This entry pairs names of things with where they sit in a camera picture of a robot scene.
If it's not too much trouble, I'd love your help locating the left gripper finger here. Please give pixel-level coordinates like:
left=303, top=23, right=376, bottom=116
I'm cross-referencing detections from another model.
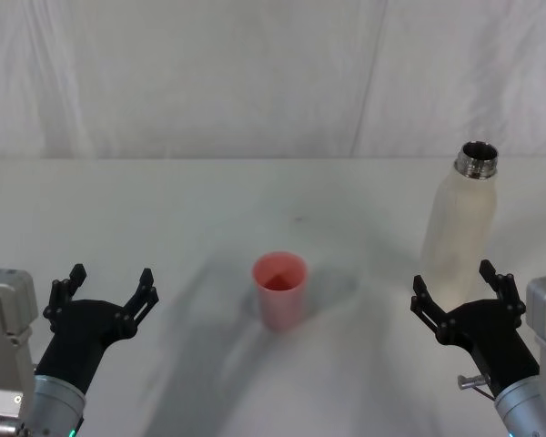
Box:
left=42, top=263, right=89, bottom=332
left=115, top=268, right=160, bottom=340

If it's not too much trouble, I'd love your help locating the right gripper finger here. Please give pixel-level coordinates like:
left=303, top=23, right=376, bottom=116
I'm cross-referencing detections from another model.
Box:
left=409, top=274, right=457, bottom=346
left=478, top=259, right=528, bottom=328

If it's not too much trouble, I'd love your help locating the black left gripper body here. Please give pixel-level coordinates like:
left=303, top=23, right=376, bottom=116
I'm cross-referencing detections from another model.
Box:
left=35, top=298, right=129, bottom=397

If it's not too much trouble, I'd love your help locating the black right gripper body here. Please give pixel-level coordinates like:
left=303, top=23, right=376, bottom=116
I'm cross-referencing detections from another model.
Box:
left=444, top=297, right=541, bottom=397

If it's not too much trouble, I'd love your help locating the cream vacuum bottle steel neck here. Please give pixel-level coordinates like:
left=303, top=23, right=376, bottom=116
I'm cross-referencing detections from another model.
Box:
left=419, top=140, right=501, bottom=311

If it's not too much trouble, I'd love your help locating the white table cloth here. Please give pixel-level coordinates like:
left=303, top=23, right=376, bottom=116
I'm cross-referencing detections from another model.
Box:
left=0, top=157, right=546, bottom=437

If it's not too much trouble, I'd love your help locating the pink plastic cup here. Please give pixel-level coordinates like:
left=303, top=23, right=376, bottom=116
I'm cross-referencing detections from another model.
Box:
left=251, top=250, right=309, bottom=333

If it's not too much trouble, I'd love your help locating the white curtain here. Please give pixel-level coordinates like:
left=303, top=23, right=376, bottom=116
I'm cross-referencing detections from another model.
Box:
left=0, top=0, right=546, bottom=161

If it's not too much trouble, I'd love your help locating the thin cable with silver plug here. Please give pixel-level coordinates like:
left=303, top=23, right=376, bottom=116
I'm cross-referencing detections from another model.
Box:
left=456, top=372, right=498, bottom=402

